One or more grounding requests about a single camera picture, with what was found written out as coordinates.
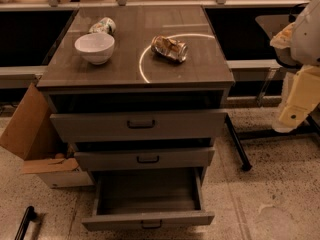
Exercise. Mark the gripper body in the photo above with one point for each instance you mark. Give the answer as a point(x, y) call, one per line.
point(307, 40)

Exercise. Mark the white ceramic bowl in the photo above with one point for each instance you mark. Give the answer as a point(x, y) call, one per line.
point(95, 48)

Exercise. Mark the grey bottom drawer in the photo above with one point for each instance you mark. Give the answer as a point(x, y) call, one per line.
point(148, 199)

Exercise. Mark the black slanted table leg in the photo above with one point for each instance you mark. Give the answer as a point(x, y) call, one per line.
point(246, 165)

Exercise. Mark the grey middle drawer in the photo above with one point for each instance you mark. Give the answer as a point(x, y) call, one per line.
point(145, 159)

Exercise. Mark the grey top drawer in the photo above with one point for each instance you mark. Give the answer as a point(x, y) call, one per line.
point(134, 126)

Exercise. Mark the grey drawer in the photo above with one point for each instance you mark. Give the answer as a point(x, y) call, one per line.
point(145, 159)
point(134, 126)
point(148, 199)

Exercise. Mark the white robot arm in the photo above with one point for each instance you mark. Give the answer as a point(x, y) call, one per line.
point(302, 37)

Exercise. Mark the grey drawer cabinet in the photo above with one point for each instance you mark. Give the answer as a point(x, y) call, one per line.
point(135, 79)

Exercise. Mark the black handle on floor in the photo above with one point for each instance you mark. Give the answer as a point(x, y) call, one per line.
point(29, 216)

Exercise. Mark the open cardboard box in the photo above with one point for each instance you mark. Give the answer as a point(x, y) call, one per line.
point(31, 136)

